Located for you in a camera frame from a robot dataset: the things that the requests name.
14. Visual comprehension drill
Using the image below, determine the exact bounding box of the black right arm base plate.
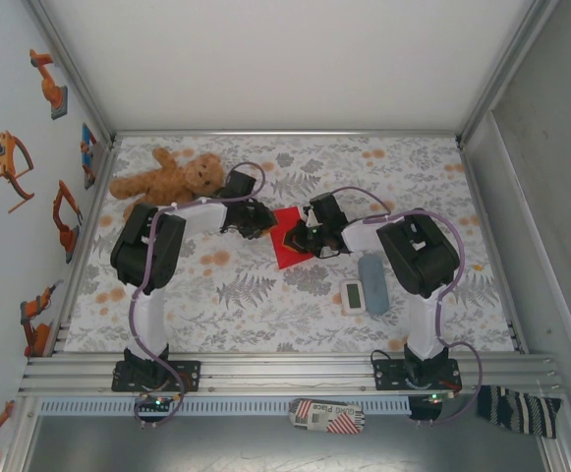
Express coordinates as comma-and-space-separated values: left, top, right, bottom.
372, 358, 462, 392

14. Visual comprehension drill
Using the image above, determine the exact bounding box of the red cloth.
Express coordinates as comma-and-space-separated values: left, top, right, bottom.
269, 206, 316, 270

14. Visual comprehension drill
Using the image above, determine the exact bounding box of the brown teddy bear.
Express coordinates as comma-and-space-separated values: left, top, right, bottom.
108, 146, 227, 217

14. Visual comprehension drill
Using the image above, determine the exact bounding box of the aluminium frame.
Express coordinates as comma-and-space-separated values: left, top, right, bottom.
17, 0, 571, 472

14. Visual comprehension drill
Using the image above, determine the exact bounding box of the black white striped sock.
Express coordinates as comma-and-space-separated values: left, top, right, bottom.
476, 384, 564, 440

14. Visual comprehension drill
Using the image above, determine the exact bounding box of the floral patterned tablecloth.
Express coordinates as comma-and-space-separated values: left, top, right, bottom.
63, 135, 517, 354

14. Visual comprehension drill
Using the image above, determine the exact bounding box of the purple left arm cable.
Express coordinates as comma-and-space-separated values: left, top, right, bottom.
128, 161, 269, 430

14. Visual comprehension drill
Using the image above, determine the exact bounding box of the red white printed packet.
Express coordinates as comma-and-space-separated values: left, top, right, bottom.
288, 397, 368, 435

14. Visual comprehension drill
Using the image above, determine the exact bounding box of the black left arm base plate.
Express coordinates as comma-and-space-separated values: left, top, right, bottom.
111, 360, 202, 393

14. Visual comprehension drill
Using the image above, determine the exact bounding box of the white digital timer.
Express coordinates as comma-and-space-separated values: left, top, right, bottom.
339, 278, 367, 317

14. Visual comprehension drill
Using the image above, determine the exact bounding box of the white slotted cable duct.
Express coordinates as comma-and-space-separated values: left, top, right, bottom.
38, 396, 412, 414

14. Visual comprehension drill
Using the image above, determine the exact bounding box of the blue-grey oblong case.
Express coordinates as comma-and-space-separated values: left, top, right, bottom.
357, 254, 389, 316

